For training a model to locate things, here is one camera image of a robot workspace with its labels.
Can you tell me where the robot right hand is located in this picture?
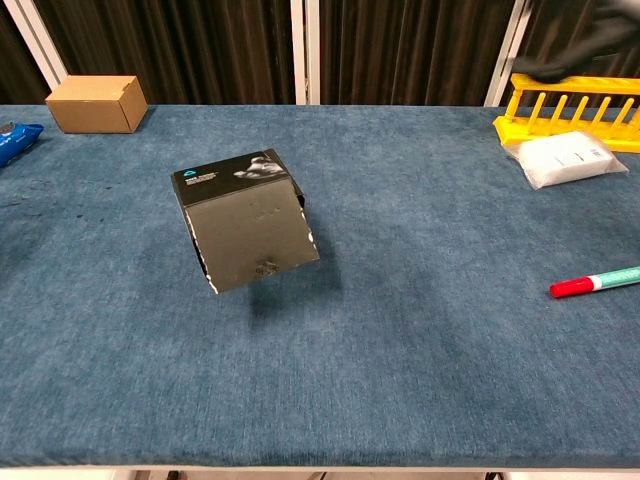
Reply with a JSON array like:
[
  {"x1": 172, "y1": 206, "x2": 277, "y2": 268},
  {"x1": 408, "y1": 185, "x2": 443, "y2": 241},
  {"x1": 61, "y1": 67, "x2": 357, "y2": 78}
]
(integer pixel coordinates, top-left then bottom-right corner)
[{"x1": 514, "y1": 0, "x2": 640, "y2": 84}]

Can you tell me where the black cardboard box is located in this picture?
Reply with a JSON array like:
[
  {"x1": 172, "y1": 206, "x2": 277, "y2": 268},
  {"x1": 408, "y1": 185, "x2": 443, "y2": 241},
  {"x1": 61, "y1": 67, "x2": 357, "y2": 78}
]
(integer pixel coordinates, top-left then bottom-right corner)
[{"x1": 170, "y1": 148, "x2": 321, "y2": 295}]

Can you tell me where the brown cardboard box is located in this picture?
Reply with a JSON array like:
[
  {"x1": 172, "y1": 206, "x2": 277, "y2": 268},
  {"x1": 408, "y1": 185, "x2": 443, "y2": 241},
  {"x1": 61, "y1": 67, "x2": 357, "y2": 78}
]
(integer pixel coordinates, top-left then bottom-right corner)
[{"x1": 44, "y1": 75, "x2": 149, "y2": 135}]

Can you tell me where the yellow test tube rack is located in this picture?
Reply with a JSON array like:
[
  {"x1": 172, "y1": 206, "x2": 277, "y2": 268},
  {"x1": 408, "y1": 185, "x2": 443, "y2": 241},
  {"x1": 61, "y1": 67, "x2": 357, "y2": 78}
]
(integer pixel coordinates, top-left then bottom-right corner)
[{"x1": 492, "y1": 73, "x2": 640, "y2": 154}]

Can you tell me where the black pleated curtain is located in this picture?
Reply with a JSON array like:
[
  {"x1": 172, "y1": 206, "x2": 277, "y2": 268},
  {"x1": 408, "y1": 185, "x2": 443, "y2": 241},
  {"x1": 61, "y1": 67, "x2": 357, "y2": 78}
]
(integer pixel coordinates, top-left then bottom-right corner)
[
  {"x1": 32, "y1": 0, "x2": 297, "y2": 105},
  {"x1": 512, "y1": 0, "x2": 640, "y2": 84},
  {"x1": 318, "y1": 0, "x2": 519, "y2": 106},
  {"x1": 0, "y1": 7, "x2": 51, "y2": 105}
]

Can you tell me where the white packet in clear bag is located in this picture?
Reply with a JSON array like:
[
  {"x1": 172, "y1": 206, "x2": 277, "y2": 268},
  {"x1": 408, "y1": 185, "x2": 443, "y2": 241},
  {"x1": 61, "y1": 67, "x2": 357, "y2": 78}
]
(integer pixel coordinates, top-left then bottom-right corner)
[{"x1": 505, "y1": 131, "x2": 630, "y2": 191}]

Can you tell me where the red-capped green marker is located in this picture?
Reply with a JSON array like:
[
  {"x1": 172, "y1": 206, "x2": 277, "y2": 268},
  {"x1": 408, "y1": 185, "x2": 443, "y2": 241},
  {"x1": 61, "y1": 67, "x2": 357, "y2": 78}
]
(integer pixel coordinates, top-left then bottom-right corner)
[{"x1": 549, "y1": 266, "x2": 640, "y2": 300}]

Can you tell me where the blue snack packet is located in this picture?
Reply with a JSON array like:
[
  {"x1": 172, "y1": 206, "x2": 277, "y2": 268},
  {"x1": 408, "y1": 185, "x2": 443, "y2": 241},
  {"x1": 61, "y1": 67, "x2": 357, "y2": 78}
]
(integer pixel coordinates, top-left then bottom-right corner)
[{"x1": 0, "y1": 122, "x2": 45, "y2": 169}]

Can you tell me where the grey aluminium profile rail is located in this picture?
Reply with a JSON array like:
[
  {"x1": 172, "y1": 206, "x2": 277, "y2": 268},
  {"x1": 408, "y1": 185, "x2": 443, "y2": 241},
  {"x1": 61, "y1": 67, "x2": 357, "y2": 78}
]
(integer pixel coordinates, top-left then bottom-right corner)
[
  {"x1": 483, "y1": 0, "x2": 536, "y2": 107},
  {"x1": 2, "y1": 0, "x2": 69, "y2": 87},
  {"x1": 290, "y1": 0, "x2": 321, "y2": 105}
]

